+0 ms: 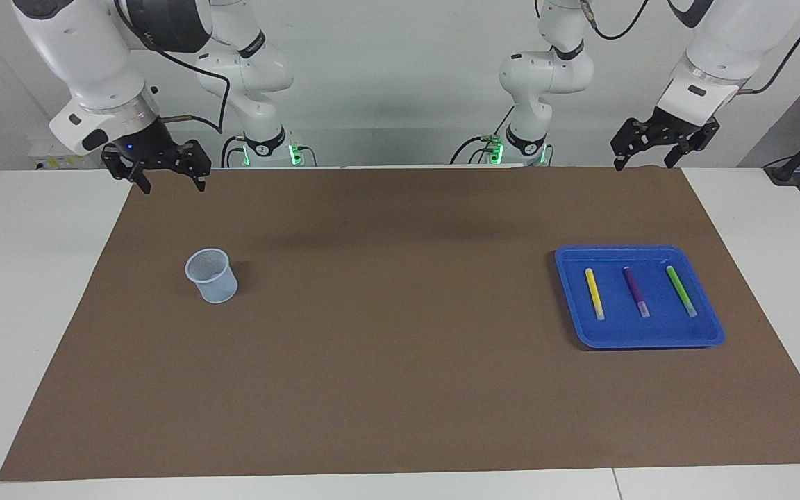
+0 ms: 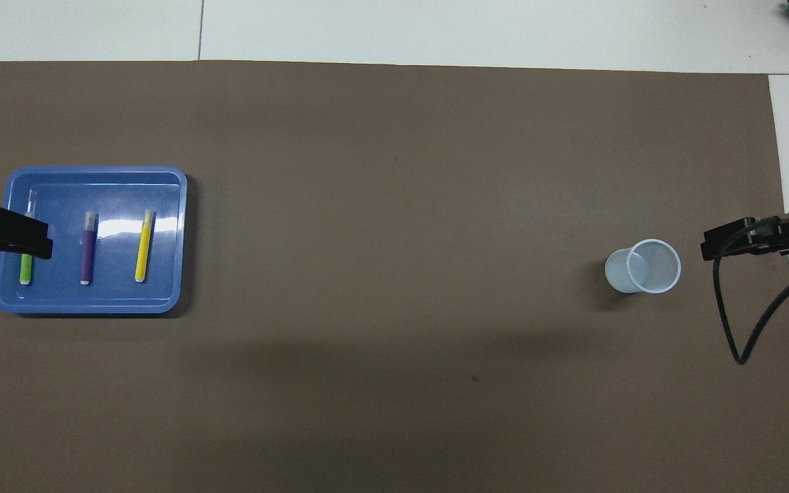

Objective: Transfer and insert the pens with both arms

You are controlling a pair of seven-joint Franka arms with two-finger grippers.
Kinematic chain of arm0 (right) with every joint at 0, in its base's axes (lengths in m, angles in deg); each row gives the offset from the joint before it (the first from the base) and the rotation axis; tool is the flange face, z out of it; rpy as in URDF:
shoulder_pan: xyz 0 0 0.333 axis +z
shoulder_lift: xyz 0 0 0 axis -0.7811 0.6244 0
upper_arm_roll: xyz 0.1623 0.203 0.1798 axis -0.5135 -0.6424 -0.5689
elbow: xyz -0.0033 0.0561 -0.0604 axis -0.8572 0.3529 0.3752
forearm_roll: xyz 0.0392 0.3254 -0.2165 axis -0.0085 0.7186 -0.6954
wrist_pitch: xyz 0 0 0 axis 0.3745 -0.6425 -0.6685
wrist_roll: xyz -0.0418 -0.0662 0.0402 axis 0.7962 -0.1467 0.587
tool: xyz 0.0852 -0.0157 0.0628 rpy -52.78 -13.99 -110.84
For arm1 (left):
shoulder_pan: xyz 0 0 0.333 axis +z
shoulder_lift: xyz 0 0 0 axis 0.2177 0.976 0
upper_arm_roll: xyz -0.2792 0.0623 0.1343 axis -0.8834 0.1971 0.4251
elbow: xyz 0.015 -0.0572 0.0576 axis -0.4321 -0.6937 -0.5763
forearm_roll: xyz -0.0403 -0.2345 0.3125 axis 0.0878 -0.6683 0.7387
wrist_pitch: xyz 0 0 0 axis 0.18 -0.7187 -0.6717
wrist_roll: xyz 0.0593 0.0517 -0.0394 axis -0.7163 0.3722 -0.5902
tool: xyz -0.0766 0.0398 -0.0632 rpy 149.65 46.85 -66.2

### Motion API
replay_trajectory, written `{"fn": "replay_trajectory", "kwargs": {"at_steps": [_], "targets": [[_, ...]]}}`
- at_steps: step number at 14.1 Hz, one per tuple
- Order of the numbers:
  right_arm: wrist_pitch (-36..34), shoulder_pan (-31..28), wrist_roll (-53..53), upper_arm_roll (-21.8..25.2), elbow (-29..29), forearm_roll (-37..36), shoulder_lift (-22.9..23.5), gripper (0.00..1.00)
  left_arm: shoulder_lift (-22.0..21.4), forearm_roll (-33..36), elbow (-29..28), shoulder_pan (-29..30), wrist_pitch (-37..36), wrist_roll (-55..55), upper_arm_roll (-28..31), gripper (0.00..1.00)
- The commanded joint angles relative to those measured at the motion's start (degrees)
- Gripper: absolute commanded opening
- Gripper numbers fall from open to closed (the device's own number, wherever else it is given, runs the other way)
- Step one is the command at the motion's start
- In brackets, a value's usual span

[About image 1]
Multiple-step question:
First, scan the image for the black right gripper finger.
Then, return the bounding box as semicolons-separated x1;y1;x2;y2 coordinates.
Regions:
178;140;212;193
101;149;153;195

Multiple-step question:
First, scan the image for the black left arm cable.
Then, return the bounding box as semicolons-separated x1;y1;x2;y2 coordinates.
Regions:
581;0;800;95

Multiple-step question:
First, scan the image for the purple pen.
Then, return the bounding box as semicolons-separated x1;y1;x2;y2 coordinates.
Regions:
622;266;651;319

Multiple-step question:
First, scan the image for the yellow pen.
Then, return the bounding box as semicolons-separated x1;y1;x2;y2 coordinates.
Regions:
585;268;606;321

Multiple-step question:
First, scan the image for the translucent plastic cup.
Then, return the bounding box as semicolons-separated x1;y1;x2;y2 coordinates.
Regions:
185;248;239;304

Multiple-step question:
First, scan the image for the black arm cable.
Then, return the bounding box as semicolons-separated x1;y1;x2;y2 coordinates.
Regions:
114;0;232;135
581;0;800;95

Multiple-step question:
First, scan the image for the white power strip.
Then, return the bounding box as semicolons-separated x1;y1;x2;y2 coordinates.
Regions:
28;142;106;171

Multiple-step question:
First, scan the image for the brown table mat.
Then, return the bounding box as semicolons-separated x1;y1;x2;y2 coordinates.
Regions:
0;165;800;482

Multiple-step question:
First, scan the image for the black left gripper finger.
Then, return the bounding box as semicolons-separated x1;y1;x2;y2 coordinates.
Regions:
612;119;651;171
664;118;720;169

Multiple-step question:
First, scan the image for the green pen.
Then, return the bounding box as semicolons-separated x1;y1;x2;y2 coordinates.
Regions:
665;265;699;318

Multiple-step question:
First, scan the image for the blue plastic tray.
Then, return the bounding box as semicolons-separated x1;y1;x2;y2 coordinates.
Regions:
554;244;726;349

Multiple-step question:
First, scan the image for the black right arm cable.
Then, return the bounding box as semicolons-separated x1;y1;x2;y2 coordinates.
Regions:
114;0;232;135

